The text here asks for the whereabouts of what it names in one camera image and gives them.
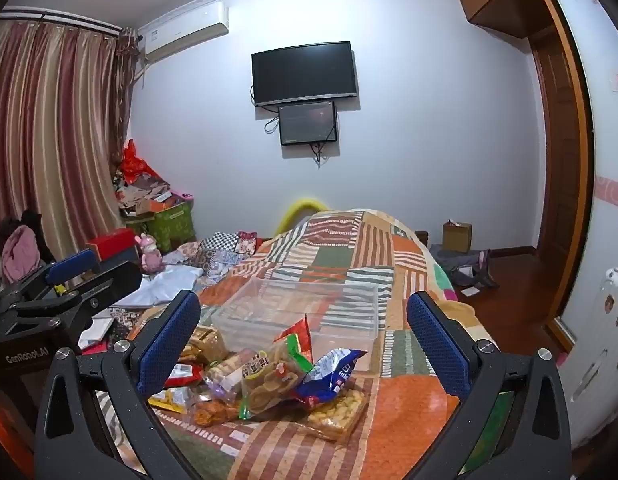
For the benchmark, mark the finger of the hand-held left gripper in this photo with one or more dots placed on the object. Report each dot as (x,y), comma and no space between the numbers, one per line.
(111,282)
(71,262)

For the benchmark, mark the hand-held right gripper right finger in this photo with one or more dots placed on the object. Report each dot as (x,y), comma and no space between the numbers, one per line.
(434,340)

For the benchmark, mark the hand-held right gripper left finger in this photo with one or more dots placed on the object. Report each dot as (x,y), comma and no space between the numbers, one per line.
(169,345)

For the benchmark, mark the tan biscuit packet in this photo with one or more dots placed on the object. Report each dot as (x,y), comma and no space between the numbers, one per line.
(206,342)

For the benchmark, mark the blue white snack packet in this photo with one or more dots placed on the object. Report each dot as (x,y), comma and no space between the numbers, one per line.
(334,367)

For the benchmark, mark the orange puffed snack packet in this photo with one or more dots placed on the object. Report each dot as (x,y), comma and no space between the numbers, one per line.
(334,410)

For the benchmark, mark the clear plastic container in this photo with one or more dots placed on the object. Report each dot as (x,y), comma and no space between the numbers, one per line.
(309,305)

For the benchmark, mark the red box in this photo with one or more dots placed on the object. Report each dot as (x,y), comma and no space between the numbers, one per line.
(111,244)

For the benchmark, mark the pink plush toy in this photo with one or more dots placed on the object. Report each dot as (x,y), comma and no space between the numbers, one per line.
(150,255)

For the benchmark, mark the pink clothing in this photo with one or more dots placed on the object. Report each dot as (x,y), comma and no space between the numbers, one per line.
(20,255)

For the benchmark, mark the white cloth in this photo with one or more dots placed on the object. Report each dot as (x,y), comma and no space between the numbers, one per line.
(164,285)

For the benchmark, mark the yellow snack packet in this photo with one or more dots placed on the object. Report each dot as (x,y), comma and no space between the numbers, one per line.
(166,399)

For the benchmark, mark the white paper slip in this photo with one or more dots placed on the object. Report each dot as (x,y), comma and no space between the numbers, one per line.
(471,291)

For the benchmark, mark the clear biscuit packet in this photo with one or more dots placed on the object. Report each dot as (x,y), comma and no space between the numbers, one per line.
(229,367)

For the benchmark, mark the red crispy snack packet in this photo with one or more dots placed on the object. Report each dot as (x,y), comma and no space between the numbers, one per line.
(209,410)

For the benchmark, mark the grey bag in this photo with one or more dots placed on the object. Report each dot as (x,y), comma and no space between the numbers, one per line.
(464,265)

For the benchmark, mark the green storage box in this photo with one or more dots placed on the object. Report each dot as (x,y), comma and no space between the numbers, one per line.
(171,227)

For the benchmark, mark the pile of papers and boxes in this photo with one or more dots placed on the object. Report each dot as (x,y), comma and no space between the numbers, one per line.
(144,190)

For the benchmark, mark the cardboard box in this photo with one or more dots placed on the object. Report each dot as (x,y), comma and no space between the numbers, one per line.
(457,237)

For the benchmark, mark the checkered cloth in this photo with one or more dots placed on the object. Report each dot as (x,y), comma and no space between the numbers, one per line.
(219,241)

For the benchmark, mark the red plastic bag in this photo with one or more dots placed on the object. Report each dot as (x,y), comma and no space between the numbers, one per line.
(135,162)

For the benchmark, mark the patchwork blanket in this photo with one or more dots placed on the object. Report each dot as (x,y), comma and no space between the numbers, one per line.
(339,255)

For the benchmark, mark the green red snack packet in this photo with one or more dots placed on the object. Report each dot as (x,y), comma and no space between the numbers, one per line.
(296,345)

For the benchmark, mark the striped curtain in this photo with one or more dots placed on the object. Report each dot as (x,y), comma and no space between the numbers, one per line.
(54,135)

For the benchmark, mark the red patterned cushion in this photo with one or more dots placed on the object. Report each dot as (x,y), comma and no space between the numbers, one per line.
(247,242)

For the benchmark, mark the white appliance with stickers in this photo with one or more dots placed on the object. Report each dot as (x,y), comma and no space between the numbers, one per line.
(604,350)

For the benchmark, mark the yellow foam tube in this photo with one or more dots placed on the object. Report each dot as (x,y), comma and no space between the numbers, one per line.
(301,206)

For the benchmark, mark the small black monitor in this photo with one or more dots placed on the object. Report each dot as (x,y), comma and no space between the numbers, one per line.
(306,122)

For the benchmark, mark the white air conditioner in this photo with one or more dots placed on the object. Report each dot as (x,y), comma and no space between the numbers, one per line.
(184,30)

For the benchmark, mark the wooden door frame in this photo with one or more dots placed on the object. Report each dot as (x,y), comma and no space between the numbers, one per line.
(564,160)

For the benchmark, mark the black wall television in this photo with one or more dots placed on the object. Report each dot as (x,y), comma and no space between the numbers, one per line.
(304,72)

